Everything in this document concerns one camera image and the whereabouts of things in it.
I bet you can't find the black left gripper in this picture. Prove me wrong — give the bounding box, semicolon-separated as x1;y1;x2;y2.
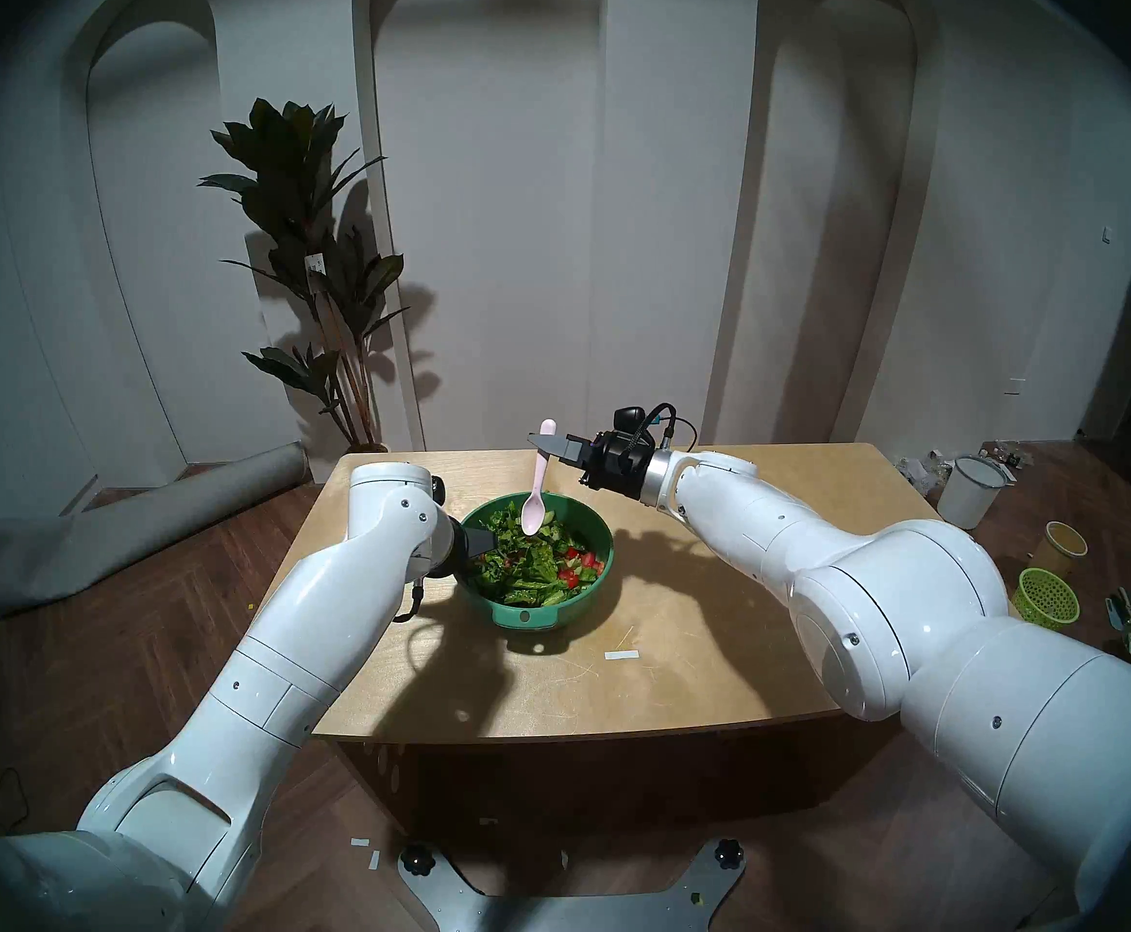
429;517;500;580

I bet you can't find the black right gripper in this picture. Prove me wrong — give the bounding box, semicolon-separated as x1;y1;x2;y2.
526;432;654;499

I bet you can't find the chopped vegetable salad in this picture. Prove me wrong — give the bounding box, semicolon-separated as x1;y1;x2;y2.
468;501;605;608

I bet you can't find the pale pink plastic spoon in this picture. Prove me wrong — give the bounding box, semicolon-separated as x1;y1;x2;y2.
521;418;558;538

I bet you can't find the green salad bowl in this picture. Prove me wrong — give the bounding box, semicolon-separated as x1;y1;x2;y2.
456;491;615;632

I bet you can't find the pale clutter pile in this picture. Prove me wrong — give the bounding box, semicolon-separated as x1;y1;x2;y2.
895;449;955;499

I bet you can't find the rolled grey mat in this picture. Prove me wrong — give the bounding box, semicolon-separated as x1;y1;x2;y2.
0;442;312;618

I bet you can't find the tall dark green plant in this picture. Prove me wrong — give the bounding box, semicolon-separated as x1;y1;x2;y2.
198;98;411;453

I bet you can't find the white bucket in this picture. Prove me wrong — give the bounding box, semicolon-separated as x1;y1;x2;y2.
936;456;1013;531

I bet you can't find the tan paper cup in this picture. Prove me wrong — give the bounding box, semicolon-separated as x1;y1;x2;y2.
1031;521;1089;577

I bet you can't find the green mesh basket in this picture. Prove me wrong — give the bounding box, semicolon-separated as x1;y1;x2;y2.
1012;568;1081;633

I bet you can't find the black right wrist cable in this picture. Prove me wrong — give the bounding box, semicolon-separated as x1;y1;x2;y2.
638;403;697;452

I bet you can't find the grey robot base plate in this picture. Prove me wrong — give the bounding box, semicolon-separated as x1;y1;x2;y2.
398;838;747;932

